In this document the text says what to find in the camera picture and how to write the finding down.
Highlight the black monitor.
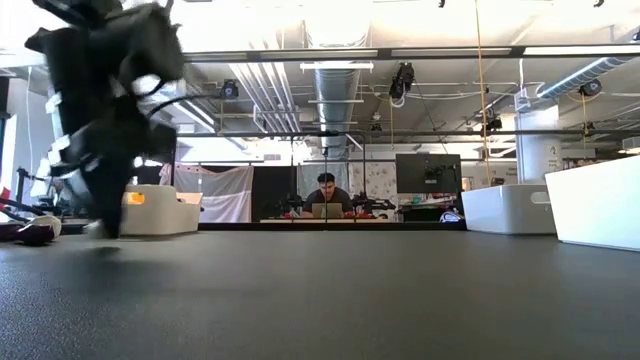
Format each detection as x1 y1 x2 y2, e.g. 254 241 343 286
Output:
395 153 463 195

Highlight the silver ventilation duct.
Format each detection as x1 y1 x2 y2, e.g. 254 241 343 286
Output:
312 67 362 162

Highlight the light grey plastic basket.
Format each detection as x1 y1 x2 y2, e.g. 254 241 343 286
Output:
460 183 557 236

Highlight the white and blue object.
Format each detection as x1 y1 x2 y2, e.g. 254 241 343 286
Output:
438 209 467 225

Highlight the black panel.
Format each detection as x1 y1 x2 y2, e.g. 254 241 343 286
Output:
252 165 300 222

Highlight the white pillar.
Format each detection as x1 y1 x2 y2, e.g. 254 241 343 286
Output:
516 105 562 186

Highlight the hanging black cable reel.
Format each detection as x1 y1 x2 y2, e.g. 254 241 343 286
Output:
219 78 240 101
578 78 604 98
388 61 416 109
480 107 504 139

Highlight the long ceiling light fixture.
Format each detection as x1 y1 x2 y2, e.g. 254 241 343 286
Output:
299 61 375 72

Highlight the black background frame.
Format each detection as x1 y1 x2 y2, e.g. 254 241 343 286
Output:
172 129 369 224

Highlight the grey curtain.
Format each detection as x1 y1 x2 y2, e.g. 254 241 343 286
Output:
298 162 350 220

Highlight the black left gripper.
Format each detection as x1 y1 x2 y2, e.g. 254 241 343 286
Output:
42 44 187 240

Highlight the grey laptop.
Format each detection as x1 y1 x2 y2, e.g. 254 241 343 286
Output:
310 201 344 220

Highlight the white cloth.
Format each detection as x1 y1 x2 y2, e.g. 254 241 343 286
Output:
158 163 255 224

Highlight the short purple sweet potato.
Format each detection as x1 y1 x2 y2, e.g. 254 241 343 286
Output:
16 223 55 247

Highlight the cream plastic basket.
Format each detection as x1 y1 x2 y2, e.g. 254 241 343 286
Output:
119 183 204 237

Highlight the thick black cable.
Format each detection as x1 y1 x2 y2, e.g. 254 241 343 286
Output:
0 197 51 225

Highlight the yellow hanging cord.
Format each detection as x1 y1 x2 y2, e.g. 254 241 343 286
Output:
472 0 494 187

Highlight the grey flexible duct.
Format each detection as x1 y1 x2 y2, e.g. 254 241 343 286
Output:
536 55 632 100

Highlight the black table mat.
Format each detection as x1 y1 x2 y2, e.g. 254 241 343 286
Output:
0 228 640 360

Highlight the white plastic basket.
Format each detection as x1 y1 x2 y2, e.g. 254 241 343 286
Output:
544 154 640 253

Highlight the person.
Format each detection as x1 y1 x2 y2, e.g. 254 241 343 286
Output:
298 172 356 220

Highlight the patterned white sheet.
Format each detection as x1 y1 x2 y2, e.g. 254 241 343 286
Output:
348 160 399 220

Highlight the black monitor stand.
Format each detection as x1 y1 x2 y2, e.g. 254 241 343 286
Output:
13 166 32 217

